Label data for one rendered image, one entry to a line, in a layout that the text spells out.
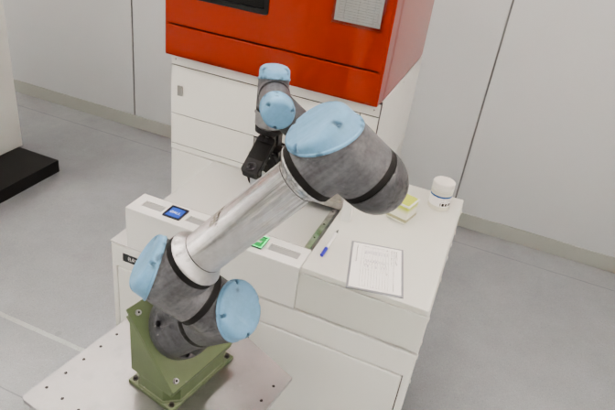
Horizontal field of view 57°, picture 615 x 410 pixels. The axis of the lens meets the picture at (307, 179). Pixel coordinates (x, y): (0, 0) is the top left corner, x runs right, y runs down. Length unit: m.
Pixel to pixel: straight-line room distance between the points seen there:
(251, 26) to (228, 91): 0.29
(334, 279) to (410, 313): 0.21
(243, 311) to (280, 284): 0.44
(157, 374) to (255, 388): 0.23
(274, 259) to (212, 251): 0.53
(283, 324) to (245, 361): 0.24
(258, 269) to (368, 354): 0.37
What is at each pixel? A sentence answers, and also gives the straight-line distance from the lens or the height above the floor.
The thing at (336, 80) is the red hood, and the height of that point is 1.28.
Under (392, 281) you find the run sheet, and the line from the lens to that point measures 1.51.
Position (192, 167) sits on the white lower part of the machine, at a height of 0.76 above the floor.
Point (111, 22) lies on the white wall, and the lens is 4.33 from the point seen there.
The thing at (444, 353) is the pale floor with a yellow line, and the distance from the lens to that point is 2.80.
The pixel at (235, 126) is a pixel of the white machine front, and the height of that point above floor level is 0.99.
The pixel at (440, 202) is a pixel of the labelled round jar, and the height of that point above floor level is 1.00.
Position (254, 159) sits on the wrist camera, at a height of 1.24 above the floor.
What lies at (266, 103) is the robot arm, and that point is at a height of 1.43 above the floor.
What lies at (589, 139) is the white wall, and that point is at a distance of 3.47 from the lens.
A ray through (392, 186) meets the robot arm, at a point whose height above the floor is 1.45.
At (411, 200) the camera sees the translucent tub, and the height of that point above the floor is 1.03.
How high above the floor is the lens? 1.88
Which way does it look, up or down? 29 degrees down
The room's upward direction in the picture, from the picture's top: 8 degrees clockwise
